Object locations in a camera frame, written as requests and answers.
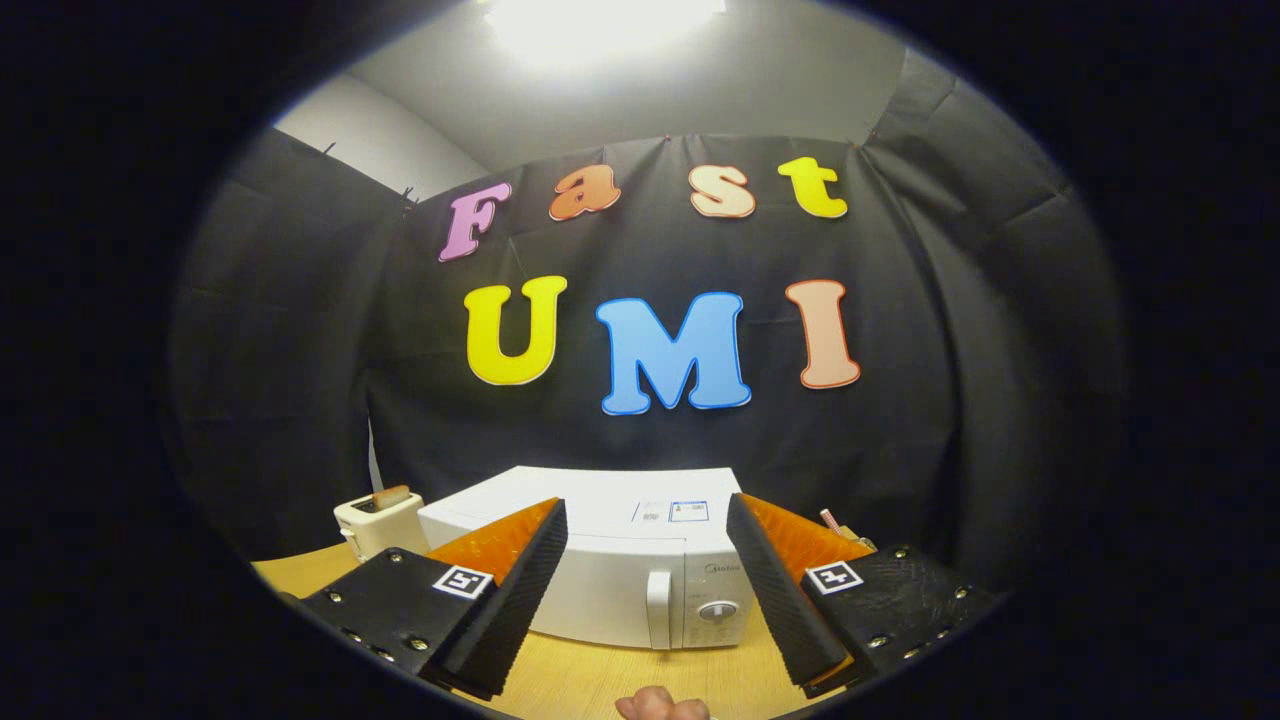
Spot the cream toaster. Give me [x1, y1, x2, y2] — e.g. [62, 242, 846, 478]
[333, 490, 431, 563]

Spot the white microwave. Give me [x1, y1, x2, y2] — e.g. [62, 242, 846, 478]
[417, 465, 761, 652]

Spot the black backdrop cloth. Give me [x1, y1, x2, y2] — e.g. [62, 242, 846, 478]
[165, 45, 1131, 601]

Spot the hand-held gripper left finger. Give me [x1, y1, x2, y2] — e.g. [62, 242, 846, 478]
[297, 497, 570, 703]

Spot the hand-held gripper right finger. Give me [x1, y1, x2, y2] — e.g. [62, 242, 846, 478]
[724, 492, 1003, 701]

